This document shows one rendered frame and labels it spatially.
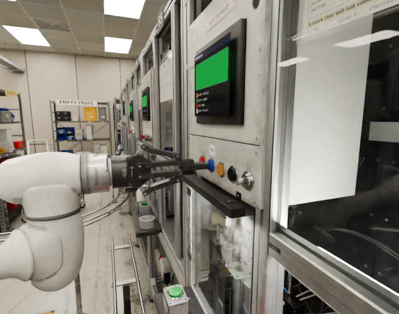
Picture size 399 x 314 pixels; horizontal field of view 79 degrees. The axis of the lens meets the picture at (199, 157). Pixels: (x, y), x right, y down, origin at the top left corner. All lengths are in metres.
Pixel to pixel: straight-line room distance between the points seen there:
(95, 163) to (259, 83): 0.37
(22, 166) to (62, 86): 7.25
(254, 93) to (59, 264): 0.51
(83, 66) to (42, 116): 1.76
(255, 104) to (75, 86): 7.39
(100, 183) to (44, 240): 0.14
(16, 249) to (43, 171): 0.15
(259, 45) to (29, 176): 0.49
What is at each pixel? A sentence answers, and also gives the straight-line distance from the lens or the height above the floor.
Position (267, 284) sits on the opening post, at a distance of 0.54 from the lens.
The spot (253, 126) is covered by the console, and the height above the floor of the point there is 1.53.
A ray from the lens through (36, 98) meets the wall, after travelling 7.87.
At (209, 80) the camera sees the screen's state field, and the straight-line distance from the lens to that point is 0.61.
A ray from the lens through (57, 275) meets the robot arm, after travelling 0.61.
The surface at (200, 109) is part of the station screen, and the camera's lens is 0.66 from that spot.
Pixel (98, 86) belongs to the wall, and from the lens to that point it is 7.72.
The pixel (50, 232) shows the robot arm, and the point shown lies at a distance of 0.58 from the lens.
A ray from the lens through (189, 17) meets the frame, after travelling 0.91.
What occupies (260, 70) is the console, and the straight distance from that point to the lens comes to 0.47.
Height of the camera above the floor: 1.54
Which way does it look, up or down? 9 degrees down
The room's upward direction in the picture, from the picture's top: straight up
